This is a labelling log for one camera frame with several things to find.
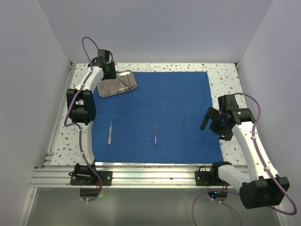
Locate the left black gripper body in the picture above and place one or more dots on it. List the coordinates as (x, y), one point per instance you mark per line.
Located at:
(112, 72)

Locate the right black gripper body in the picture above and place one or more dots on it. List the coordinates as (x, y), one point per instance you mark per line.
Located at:
(223, 130)

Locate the steel instrument tray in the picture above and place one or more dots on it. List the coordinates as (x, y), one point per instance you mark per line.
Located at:
(119, 87)

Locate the blue surgical cloth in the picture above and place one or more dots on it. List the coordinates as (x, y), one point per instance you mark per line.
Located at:
(178, 101)

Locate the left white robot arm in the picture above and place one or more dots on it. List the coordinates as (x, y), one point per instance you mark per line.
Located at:
(81, 109)

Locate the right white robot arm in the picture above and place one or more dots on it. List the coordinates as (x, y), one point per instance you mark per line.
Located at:
(263, 186)

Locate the steel surgical scissors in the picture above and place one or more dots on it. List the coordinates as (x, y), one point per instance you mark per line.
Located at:
(127, 83)

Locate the steel forceps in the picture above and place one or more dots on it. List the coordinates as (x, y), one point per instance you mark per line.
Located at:
(107, 86)

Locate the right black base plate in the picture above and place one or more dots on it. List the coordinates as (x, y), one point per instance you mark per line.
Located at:
(208, 177)

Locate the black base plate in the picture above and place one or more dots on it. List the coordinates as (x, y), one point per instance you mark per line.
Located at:
(87, 180)
(208, 177)

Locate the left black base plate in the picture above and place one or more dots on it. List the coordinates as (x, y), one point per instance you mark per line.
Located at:
(87, 180)

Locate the aluminium front rail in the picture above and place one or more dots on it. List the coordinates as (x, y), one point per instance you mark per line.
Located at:
(124, 176)

